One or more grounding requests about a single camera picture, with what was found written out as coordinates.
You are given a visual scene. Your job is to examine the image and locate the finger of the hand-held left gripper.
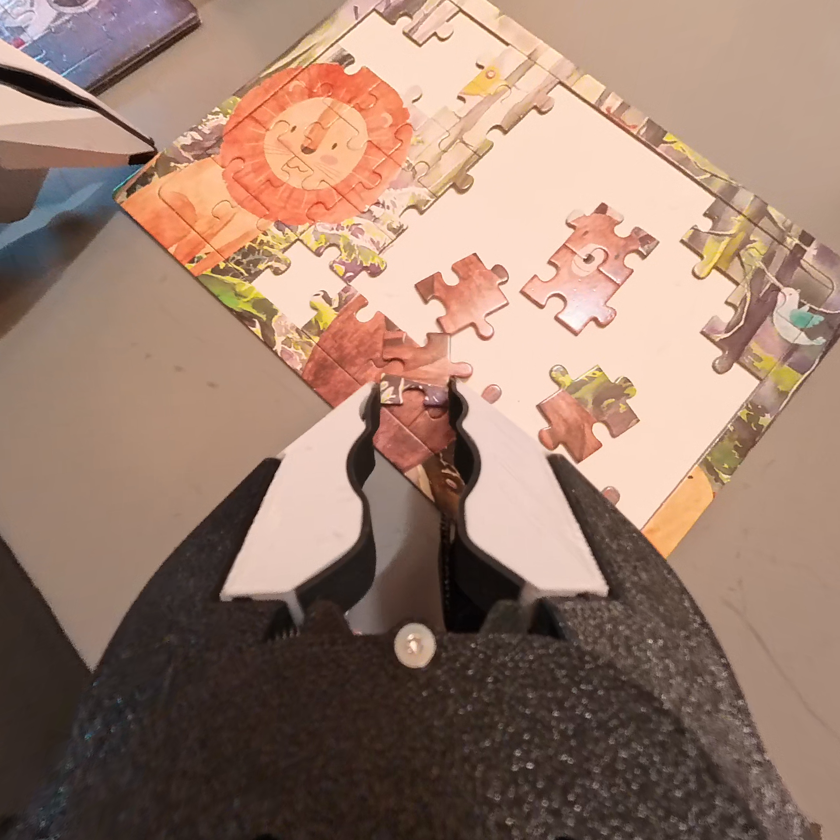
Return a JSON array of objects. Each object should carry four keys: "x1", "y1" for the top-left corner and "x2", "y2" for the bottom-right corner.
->
[
  {"x1": 0, "y1": 85, "x2": 158, "y2": 170},
  {"x1": 0, "y1": 41, "x2": 157, "y2": 148}
]

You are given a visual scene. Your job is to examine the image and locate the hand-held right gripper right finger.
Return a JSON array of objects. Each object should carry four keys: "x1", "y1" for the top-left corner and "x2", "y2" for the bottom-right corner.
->
[{"x1": 436, "y1": 379, "x2": 609, "y2": 634}]

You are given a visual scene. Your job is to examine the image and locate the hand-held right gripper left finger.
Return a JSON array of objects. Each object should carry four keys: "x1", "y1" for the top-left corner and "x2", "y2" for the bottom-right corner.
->
[{"x1": 220, "y1": 381, "x2": 385, "y2": 624}]

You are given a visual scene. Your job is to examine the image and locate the brown green puzzle piece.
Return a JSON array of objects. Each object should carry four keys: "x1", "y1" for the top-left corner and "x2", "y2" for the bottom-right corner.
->
[{"x1": 537, "y1": 364, "x2": 641, "y2": 463}]

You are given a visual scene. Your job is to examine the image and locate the small purple puzzle piece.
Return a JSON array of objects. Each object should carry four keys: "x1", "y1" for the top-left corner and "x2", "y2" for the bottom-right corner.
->
[{"x1": 379, "y1": 374, "x2": 460, "y2": 421}]

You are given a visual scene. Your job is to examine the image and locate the plain brown puzzle piece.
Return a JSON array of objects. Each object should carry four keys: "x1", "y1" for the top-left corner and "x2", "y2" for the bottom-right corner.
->
[{"x1": 415, "y1": 254, "x2": 511, "y2": 340}]

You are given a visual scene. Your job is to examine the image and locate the assembled orange lion pieces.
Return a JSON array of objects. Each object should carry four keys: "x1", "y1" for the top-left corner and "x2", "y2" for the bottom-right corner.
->
[{"x1": 121, "y1": 62, "x2": 416, "y2": 277}]

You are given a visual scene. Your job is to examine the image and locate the jigsaw puzzle frame board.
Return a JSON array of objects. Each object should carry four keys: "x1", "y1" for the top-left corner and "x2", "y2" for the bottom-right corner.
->
[{"x1": 113, "y1": 0, "x2": 840, "y2": 559}]

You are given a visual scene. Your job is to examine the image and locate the space themed puzzle board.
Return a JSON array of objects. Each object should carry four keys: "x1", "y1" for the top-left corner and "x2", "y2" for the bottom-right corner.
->
[{"x1": 0, "y1": 0, "x2": 201, "y2": 93}]

